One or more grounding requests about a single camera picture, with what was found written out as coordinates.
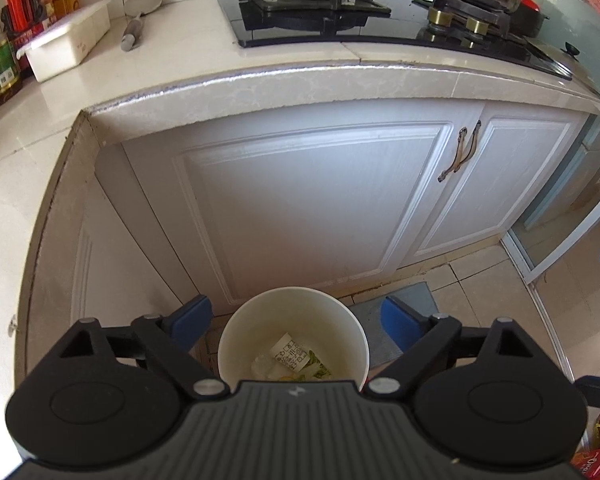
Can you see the black gas stove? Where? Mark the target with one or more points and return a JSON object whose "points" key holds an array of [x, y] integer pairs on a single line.
{"points": [[300, 25]]}

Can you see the wide white cabinet door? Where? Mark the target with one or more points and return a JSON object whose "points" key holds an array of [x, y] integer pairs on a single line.
{"points": [[305, 200]]}

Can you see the white side cabinet door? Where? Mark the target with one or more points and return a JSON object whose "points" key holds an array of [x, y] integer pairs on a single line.
{"points": [[130, 260]]}

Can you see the grey floor mat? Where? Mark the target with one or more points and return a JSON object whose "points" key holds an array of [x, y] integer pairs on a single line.
{"points": [[410, 292]]}

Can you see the black pot red lid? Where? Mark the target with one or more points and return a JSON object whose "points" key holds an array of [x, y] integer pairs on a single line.
{"points": [[532, 8]]}

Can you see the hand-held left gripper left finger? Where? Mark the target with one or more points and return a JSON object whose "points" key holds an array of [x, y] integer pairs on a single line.
{"points": [[192, 319]]}

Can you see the red snack box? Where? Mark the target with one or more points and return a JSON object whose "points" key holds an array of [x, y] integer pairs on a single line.
{"points": [[597, 465]]}

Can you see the printed paper cup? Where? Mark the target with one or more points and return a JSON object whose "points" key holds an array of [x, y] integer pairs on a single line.
{"points": [[287, 350]]}

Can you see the white waste bin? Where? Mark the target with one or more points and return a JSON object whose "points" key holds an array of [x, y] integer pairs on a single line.
{"points": [[240, 340]]}

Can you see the white cabbage piece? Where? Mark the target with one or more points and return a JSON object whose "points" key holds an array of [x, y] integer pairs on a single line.
{"points": [[317, 367]]}

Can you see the white plastic lidded box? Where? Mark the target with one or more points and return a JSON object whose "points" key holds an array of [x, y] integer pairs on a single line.
{"points": [[65, 40]]}

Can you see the narrow white cabinet door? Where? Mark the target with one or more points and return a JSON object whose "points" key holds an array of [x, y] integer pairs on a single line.
{"points": [[505, 170]]}

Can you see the clear plastic wrap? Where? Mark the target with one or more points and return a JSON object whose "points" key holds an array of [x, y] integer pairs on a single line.
{"points": [[262, 366]]}

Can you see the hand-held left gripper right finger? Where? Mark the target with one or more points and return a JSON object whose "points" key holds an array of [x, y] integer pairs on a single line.
{"points": [[405, 324]]}

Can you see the metal spatula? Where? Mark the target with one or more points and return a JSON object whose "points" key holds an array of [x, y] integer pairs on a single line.
{"points": [[142, 7]]}

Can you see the glass sliding door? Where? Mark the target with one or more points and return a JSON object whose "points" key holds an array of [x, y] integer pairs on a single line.
{"points": [[570, 185]]}

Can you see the glass pot lid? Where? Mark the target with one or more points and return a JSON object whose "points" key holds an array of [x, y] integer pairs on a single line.
{"points": [[555, 60]]}

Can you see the round orange peel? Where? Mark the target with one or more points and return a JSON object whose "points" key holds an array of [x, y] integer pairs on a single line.
{"points": [[287, 378]]}

